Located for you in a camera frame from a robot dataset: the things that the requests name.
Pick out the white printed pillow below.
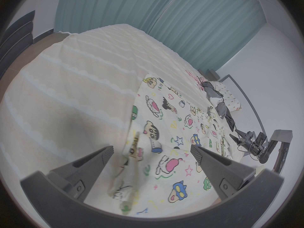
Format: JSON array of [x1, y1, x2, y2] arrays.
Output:
[[211, 80, 242, 111]]

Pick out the grey bedside table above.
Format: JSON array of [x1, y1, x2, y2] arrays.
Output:
[[198, 68, 220, 81]]

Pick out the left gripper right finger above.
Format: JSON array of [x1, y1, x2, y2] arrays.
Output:
[[190, 145, 256, 199]]

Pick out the black garment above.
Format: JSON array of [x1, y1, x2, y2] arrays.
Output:
[[224, 108, 235, 131]]

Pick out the pink garment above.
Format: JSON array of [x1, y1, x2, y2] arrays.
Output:
[[185, 70, 206, 91]]

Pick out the pile of clothes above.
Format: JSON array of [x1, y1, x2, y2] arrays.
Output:
[[202, 81, 227, 118]]

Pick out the bed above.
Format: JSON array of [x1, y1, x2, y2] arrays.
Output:
[[0, 23, 265, 213]]

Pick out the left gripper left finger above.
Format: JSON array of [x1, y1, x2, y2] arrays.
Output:
[[49, 146, 114, 201]]

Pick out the white printed pyjama top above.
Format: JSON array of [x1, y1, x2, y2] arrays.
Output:
[[107, 73, 234, 215]]

